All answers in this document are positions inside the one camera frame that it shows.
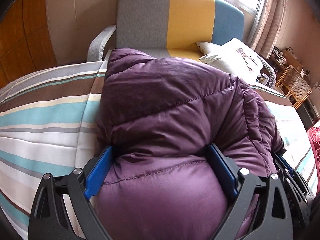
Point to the grey yellow blue sofa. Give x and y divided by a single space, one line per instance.
190 17

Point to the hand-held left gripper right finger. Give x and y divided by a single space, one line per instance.
222 170

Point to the white deer print pillow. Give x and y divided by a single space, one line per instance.
237 57

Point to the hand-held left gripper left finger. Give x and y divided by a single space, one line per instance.
97 175

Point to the glass jar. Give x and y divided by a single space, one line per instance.
263 78

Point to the rattan chair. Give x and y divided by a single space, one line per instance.
295 83

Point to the red cloth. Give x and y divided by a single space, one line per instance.
315 145

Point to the purple quilted down jacket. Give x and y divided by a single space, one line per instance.
170 120

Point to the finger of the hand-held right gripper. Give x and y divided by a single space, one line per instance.
287 166

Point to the cluttered wooden desk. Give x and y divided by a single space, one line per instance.
292 60

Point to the beige patterned curtain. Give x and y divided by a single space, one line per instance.
270 22

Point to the plain pale satin pillow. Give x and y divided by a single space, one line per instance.
207 47

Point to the striped bed sheet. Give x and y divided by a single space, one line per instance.
45 110

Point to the dark low cabinet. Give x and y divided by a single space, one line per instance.
307 113

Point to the wooden wardrobe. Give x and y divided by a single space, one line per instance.
22 30

